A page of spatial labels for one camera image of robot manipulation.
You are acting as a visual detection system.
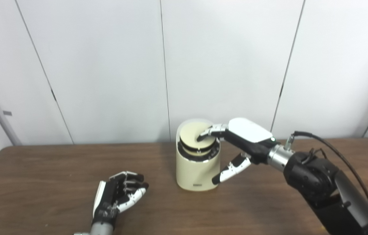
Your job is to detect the round cream bin lid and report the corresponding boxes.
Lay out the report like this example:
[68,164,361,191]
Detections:
[179,123,216,156]

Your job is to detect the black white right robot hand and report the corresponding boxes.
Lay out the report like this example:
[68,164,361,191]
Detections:
[197,117,277,185]

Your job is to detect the cream-colored tabletop bin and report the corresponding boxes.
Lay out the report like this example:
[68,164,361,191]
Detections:
[176,119,221,191]

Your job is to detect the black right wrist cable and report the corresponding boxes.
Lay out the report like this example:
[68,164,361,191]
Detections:
[285,131,368,212]

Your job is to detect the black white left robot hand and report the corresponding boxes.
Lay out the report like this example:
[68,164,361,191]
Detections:
[92,171,149,226]

